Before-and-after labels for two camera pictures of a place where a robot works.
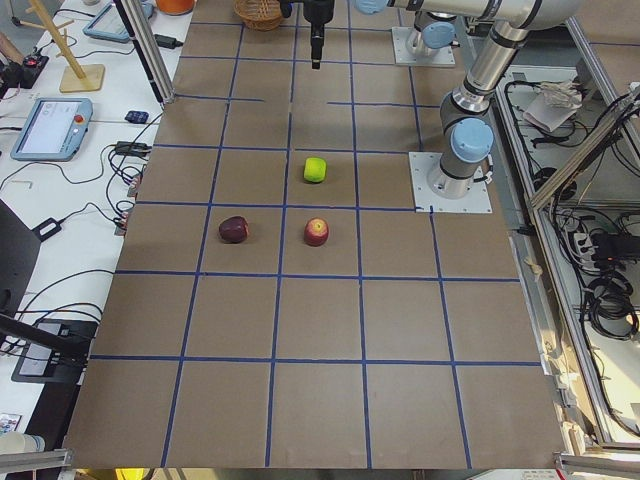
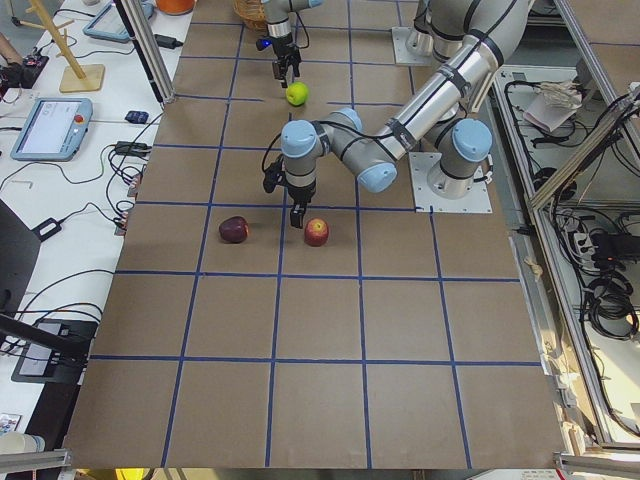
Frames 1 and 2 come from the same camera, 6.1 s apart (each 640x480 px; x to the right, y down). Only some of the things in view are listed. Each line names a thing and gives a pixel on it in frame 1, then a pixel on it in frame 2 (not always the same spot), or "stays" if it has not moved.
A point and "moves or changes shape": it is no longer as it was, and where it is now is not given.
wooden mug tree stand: (76, 77) stays
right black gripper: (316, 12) to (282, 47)
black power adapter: (167, 42) stays
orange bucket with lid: (175, 7) stays
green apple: (315, 169) moves or changes shape
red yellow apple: (316, 231) stays
